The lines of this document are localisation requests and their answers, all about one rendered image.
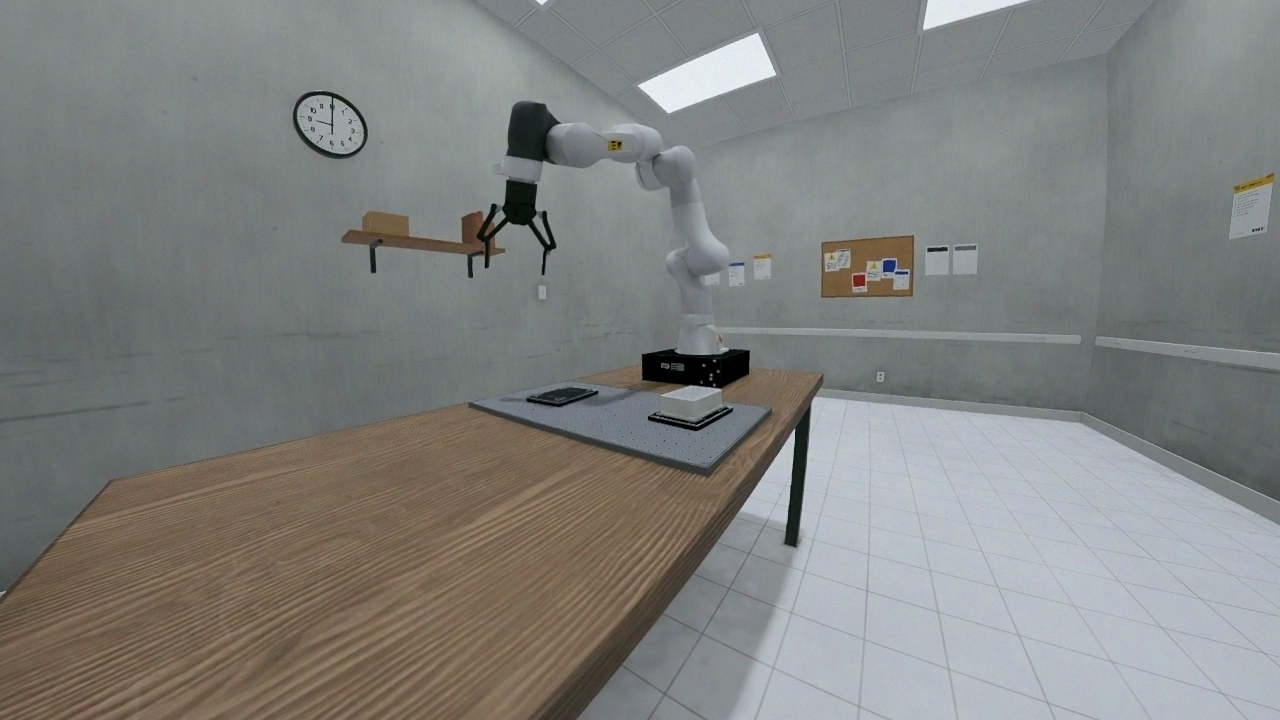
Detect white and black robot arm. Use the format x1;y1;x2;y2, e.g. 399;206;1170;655
492;100;730;355

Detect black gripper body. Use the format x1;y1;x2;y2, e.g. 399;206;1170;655
502;181;538;225

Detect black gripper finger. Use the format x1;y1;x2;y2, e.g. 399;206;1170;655
476;202;516;268
521;210;556;275

